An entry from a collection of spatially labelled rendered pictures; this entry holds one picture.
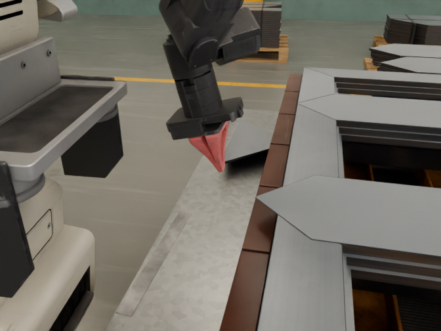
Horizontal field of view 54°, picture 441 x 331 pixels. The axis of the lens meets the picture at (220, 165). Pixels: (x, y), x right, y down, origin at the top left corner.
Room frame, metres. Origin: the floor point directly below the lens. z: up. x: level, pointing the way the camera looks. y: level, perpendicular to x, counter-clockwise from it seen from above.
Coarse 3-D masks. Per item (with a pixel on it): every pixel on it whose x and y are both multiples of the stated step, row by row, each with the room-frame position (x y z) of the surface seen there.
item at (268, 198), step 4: (276, 188) 0.60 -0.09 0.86; (268, 192) 0.59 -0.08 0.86; (272, 192) 0.59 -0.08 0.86; (256, 196) 0.57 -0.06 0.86; (260, 196) 0.57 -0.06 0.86; (264, 196) 0.57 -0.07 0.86; (268, 196) 0.57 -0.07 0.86; (272, 196) 0.57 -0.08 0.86; (260, 200) 0.56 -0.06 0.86; (264, 200) 0.56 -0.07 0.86; (268, 200) 0.56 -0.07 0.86; (272, 200) 0.56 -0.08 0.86; (264, 204) 0.55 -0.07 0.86; (268, 204) 0.55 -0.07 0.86; (272, 204) 0.55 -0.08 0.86; (272, 208) 0.54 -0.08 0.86
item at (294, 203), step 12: (300, 180) 0.62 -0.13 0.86; (312, 180) 0.62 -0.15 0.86; (276, 192) 0.59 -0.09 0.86; (288, 192) 0.58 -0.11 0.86; (300, 192) 0.58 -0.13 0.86; (312, 192) 0.58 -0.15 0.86; (276, 204) 0.55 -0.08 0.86; (288, 204) 0.55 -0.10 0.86; (300, 204) 0.55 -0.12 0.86; (312, 204) 0.55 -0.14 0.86; (288, 216) 0.52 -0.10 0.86; (300, 216) 0.52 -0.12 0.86; (312, 216) 0.52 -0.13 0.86; (300, 228) 0.49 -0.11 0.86; (312, 228) 0.49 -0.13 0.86
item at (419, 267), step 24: (384, 96) 1.18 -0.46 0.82; (408, 96) 1.16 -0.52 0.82; (432, 96) 1.15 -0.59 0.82; (408, 144) 0.85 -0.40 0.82; (432, 144) 0.84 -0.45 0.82; (360, 264) 0.45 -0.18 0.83; (384, 264) 0.44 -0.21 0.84; (408, 264) 0.43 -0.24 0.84; (432, 264) 0.43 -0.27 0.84; (432, 288) 0.42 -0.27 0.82
